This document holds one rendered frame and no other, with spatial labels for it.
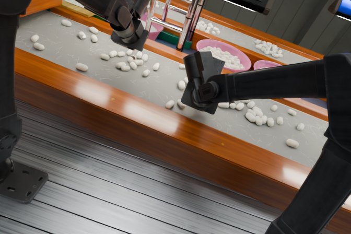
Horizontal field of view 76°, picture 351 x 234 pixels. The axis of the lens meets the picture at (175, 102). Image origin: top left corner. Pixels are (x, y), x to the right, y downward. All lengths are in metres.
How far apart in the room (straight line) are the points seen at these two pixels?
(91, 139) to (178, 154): 0.24
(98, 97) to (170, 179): 0.28
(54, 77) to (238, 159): 0.53
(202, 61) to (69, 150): 0.39
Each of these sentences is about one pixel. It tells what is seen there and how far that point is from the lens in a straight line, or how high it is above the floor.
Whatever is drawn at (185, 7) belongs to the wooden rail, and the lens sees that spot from 1.57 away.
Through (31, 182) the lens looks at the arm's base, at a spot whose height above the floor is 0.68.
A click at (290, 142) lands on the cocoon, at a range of 0.79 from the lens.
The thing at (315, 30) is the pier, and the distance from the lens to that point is 3.02.
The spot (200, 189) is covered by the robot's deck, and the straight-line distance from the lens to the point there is 0.63.
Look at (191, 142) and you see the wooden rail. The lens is 0.58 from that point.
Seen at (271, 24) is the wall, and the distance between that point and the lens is 3.07.
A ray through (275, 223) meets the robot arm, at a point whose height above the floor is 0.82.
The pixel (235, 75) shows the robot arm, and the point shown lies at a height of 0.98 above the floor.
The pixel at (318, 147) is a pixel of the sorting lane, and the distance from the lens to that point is 0.89.
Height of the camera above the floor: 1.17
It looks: 37 degrees down
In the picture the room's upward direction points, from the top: 20 degrees clockwise
